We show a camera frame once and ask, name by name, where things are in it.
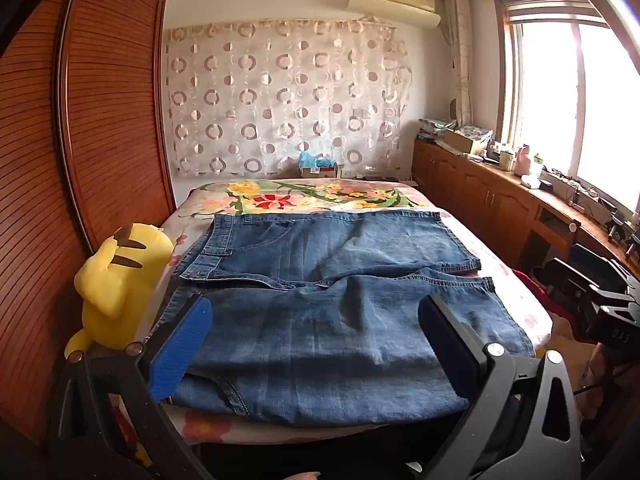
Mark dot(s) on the wooden slatted wardrobe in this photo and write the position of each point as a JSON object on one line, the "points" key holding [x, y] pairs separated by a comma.
{"points": [[75, 160]]}

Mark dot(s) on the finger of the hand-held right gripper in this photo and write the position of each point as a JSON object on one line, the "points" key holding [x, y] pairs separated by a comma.
{"points": [[580, 282], [605, 267]]}

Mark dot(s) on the cardboard box with blue bag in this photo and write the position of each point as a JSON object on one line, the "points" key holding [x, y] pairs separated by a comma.
{"points": [[317, 165]]}

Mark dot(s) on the strawberry print white sheet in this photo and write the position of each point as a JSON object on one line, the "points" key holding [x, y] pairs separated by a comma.
{"points": [[515, 290]]}

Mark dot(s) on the white round container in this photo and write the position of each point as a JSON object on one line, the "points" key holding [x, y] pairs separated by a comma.
{"points": [[531, 177]]}

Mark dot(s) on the pile of papers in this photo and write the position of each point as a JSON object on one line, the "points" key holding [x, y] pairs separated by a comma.
{"points": [[435, 127]]}

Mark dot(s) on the floral blanket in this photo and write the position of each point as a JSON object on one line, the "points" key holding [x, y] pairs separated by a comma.
{"points": [[300, 195]]}

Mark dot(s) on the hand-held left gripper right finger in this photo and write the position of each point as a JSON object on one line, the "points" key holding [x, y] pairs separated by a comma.
{"points": [[445, 340]]}

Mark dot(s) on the blue denim pants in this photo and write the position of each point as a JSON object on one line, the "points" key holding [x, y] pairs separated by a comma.
{"points": [[325, 330]]}

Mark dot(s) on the cream wall air conditioner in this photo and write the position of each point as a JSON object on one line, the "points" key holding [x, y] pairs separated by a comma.
{"points": [[395, 0]]}

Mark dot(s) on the red cloth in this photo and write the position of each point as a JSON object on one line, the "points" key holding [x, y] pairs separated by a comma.
{"points": [[530, 285]]}

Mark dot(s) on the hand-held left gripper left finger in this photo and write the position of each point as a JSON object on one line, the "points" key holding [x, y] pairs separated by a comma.
{"points": [[180, 350]]}

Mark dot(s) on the wooden frame window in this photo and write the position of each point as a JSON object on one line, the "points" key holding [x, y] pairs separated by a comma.
{"points": [[575, 100]]}

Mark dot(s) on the long wooden low cabinet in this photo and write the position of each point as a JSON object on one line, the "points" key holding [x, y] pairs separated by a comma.
{"points": [[480, 195]]}

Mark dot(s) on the circle pattern sheer curtain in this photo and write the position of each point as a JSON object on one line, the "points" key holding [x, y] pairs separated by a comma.
{"points": [[280, 100]]}

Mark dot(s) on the yellow plush toy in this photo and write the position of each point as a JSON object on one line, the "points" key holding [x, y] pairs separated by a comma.
{"points": [[120, 280]]}

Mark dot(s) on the floral cardboard box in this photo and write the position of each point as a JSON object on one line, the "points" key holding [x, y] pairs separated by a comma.
{"points": [[467, 140]]}

